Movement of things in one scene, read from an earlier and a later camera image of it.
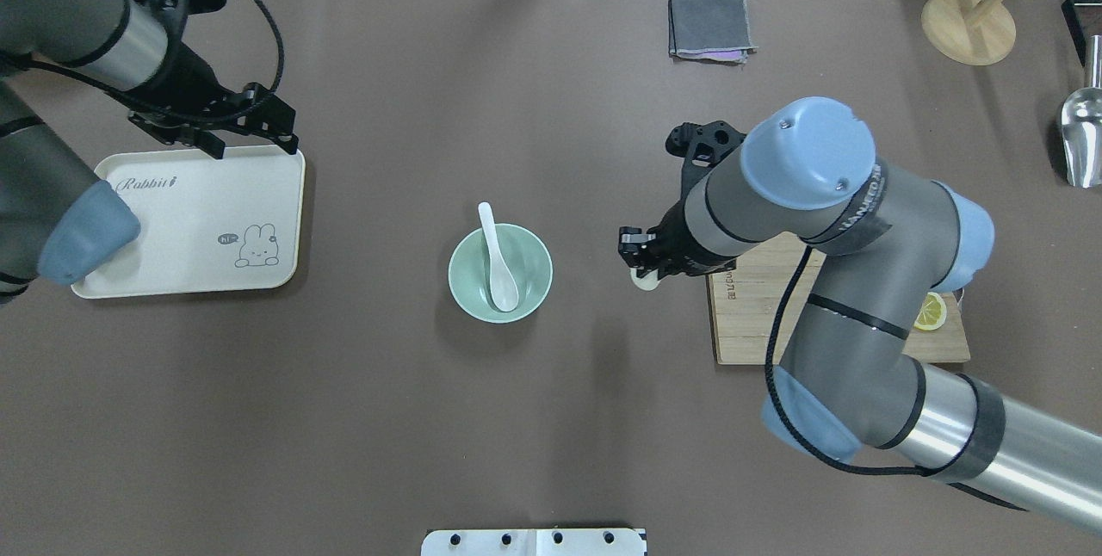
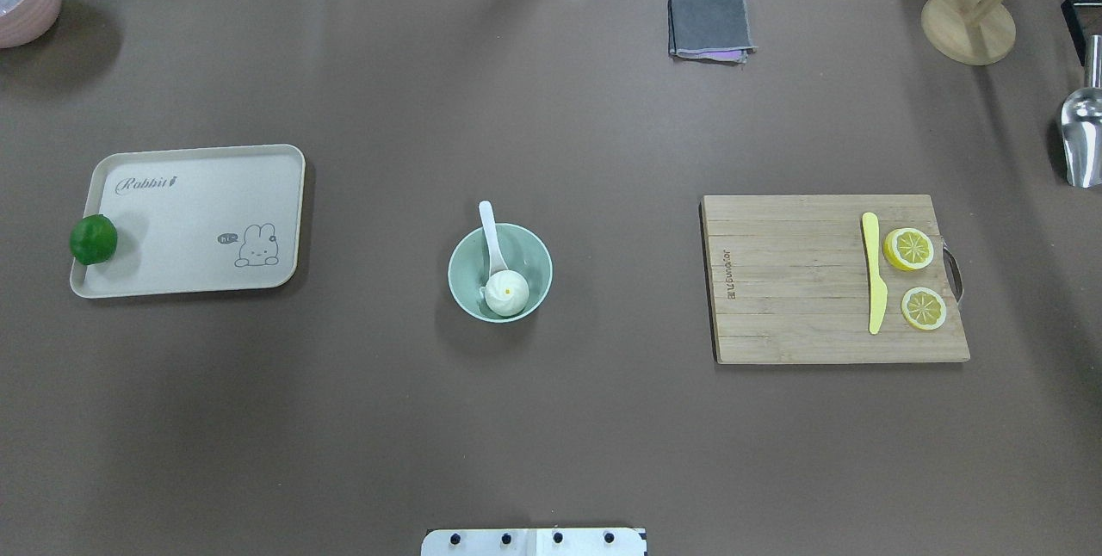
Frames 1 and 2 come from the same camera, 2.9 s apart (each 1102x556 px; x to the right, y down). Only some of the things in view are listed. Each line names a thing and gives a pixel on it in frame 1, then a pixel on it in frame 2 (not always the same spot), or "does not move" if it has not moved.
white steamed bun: x=648 y=282 to x=506 y=293
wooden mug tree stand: x=972 y=28 does not move
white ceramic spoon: x=504 y=288 does not move
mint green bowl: x=527 y=259 does not move
